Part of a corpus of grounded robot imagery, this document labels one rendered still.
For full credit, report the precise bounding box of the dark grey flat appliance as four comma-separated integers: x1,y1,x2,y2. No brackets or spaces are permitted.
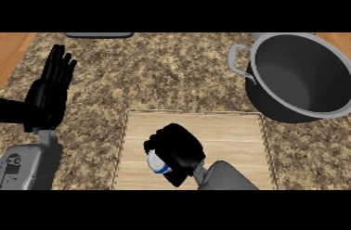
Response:
64,32,137,39

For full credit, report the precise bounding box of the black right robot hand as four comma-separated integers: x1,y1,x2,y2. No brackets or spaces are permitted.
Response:
143,122,208,188

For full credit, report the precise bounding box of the white can with blue rim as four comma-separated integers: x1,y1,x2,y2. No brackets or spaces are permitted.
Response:
146,148,174,175

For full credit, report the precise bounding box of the dark grey pot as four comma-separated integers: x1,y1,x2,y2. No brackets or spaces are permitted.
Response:
229,32,351,124

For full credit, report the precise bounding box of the pale wooden tray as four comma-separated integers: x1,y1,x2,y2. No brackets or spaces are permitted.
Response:
112,109,279,191

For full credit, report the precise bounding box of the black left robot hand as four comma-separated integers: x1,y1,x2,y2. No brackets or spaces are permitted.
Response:
0,44,79,134

